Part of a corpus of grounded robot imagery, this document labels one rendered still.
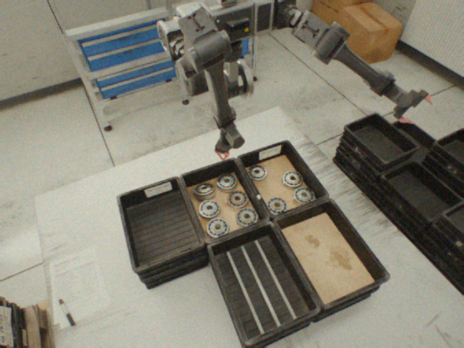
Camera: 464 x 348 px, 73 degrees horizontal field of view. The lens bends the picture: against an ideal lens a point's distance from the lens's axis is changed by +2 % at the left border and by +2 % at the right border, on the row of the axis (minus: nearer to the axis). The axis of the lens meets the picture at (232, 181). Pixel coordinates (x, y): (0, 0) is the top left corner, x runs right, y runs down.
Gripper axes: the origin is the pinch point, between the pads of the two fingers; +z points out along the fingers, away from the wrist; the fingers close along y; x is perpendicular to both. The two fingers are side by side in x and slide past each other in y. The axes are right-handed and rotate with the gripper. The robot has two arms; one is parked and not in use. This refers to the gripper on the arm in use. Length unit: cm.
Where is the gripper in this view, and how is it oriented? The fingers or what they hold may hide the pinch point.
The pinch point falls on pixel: (225, 153)
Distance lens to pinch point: 139.3
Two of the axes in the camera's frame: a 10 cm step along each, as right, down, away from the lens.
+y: 3.7, -7.6, 5.3
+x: -9.3, -3.4, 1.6
